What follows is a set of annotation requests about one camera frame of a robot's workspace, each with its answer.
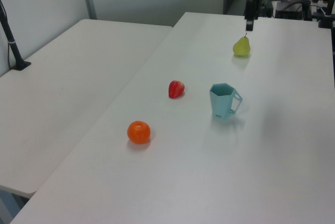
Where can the orange mandarin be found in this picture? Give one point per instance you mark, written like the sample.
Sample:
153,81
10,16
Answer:
139,132

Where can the black electronics box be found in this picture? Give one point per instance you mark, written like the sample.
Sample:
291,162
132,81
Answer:
291,9

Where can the black camera pole with base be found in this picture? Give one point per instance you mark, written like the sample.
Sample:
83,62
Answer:
13,48

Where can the green pear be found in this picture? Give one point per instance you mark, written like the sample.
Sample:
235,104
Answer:
242,47

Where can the red strawberry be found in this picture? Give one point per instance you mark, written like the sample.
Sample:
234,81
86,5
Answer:
176,89

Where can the black stand with clamp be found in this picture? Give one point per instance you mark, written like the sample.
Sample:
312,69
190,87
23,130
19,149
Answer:
326,17

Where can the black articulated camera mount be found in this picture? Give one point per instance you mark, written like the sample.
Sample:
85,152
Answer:
250,9

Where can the light blue faceted mug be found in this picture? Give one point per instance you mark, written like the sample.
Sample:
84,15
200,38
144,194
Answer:
221,105

